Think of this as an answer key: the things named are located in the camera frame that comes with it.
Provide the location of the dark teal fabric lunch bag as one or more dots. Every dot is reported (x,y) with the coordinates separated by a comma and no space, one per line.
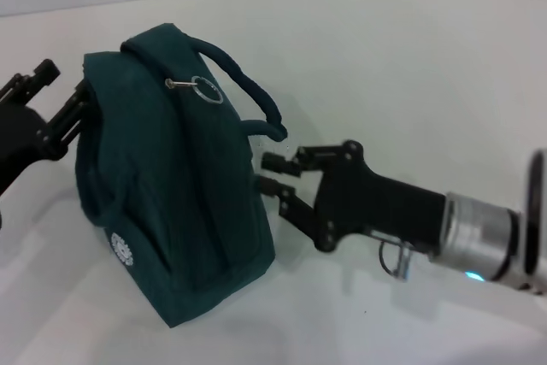
(162,190)

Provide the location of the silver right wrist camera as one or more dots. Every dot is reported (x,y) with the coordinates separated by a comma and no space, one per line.
(534,211)

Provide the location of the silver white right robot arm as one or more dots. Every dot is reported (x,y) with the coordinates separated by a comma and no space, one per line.
(478,232)

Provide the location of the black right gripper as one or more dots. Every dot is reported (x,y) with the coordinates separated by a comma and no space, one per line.
(363,202)

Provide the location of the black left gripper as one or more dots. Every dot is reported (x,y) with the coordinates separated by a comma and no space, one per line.
(17,143)

